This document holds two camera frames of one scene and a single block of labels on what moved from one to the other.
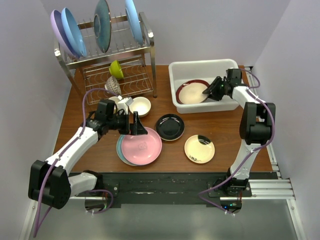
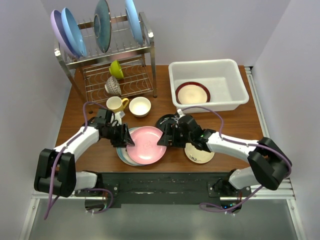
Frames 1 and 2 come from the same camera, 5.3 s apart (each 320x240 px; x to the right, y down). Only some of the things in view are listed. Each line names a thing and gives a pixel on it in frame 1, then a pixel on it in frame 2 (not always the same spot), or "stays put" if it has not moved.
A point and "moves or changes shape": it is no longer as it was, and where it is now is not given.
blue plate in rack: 73,32 stays put
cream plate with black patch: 199,149 stays put
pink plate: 142,149 moves or changes shape
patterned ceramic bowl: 112,85 stays put
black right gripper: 212,87 to 175,143
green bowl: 115,69 stays put
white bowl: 142,105 stays put
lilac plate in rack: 61,34 stays put
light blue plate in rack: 134,20 stays put
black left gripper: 137,127 to 124,139
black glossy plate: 170,126 stays put
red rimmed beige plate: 191,92 moves or changes shape
